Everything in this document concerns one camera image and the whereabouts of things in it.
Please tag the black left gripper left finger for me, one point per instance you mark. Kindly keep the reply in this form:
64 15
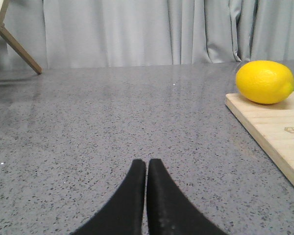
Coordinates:
123 213

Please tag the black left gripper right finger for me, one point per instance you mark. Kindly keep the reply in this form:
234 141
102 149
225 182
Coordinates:
169 212

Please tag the light wooden cutting board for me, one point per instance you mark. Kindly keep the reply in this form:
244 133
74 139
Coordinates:
272 126

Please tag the yellow lemon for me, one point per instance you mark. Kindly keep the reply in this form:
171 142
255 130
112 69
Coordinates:
265 82

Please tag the grey curtain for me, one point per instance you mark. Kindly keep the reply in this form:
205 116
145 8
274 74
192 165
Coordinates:
62 34

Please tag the wooden folding stand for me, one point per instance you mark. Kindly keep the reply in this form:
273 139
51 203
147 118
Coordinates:
10 40

